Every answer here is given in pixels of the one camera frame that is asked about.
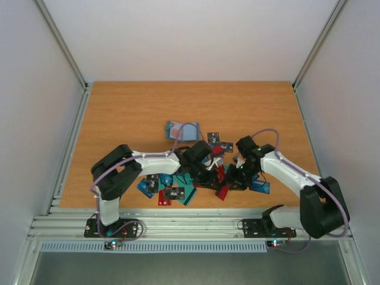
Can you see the aluminium frame rail front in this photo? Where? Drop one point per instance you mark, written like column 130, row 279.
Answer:
column 159, row 223

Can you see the blue card left pile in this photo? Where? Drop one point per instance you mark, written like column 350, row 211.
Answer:
column 166, row 179

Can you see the black card near right arm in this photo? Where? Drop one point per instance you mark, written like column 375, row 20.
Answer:
column 226, row 146

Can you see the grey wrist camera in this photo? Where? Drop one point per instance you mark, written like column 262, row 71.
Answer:
column 217, row 162
column 239, row 162

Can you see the teal card with black stripe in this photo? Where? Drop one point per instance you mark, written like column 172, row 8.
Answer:
column 190, row 196

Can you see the small circuit board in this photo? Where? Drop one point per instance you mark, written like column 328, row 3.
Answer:
column 112, row 244
column 276, row 243

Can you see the teal leather card holder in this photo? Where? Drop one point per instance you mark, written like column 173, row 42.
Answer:
column 190, row 131

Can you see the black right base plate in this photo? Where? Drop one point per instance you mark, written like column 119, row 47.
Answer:
column 258, row 228

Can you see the grey slotted cable duct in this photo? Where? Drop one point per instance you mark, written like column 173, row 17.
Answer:
column 157, row 247

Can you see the right small circuit board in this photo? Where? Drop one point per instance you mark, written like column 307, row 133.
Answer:
column 276, row 243

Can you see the black card left pile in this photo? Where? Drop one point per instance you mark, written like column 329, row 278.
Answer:
column 152, row 184

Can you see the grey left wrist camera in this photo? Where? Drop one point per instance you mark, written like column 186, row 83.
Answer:
column 217, row 162

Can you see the black card on red card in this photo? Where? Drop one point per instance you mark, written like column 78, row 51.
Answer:
column 174, row 193

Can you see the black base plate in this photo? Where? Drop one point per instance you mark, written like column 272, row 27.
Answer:
column 258, row 228
column 123, row 228

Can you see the left small circuit board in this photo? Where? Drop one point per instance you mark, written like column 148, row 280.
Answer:
column 112, row 244

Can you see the blue card far right lower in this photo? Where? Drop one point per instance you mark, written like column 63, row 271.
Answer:
column 261, row 187

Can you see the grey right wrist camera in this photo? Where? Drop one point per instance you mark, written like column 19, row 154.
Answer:
column 239, row 162

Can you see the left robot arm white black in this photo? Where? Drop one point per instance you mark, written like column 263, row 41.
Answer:
column 117, row 171

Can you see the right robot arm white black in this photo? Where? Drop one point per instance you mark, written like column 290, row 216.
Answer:
column 322, row 209

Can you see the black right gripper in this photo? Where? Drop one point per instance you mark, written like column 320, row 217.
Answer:
column 235, row 179

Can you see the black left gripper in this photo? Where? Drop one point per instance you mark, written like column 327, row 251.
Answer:
column 207, row 183

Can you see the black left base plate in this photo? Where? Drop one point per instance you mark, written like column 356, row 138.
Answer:
column 123, row 228

